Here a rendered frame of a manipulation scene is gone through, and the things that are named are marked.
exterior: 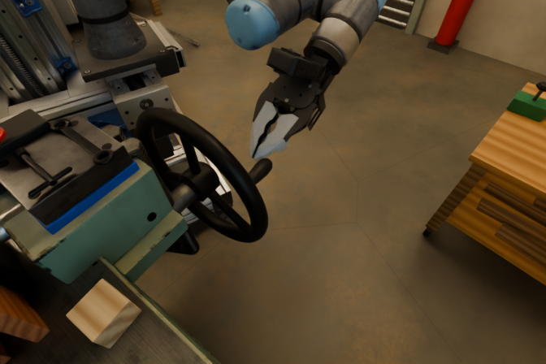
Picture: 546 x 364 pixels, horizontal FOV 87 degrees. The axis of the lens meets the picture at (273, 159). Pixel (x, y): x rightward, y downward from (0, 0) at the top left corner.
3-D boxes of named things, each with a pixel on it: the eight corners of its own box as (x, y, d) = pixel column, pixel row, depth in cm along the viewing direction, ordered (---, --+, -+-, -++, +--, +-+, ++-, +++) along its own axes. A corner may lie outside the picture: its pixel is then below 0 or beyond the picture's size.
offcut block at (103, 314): (84, 324, 28) (64, 315, 25) (116, 288, 30) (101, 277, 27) (110, 349, 26) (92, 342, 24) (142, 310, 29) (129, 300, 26)
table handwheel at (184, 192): (128, 106, 55) (205, 213, 69) (17, 174, 44) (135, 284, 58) (216, 90, 35) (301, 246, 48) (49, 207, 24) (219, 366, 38)
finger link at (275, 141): (275, 175, 49) (305, 129, 50) (266, 166, 43) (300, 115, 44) (261, 166, 50) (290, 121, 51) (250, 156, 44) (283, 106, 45)
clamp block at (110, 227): (176, 211, 39) (155, 169, 33) (84, 296, 32) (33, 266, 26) (111, 163, 45) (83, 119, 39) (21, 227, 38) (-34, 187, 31)
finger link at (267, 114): (261, 166, 50) (290, 121, 51) (250, 156, 44) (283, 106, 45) (247, 157, 51) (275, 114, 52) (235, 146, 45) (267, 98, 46)
